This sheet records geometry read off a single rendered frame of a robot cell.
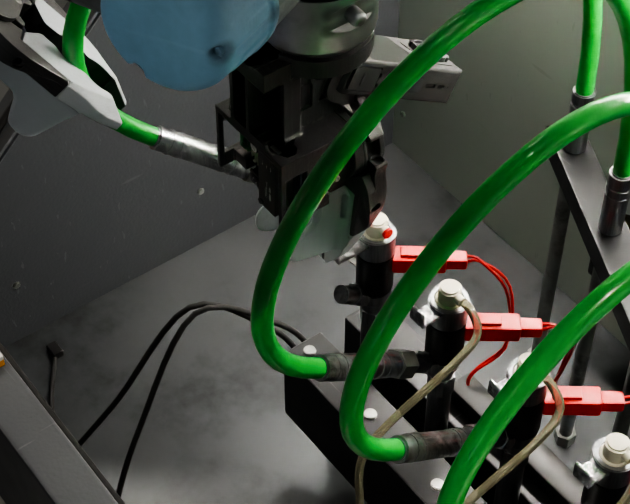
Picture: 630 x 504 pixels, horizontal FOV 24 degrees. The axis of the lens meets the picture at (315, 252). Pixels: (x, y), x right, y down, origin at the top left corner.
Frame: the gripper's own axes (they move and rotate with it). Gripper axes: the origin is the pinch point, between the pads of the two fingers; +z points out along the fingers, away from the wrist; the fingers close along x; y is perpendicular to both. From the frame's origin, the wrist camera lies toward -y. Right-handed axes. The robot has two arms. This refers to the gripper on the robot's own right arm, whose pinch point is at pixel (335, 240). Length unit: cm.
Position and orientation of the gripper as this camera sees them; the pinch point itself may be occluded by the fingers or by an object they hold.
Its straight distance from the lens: 101.9
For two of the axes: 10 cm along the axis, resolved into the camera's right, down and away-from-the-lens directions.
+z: -0.1, 6.8, 7.3
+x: 6.0, 5.9, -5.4
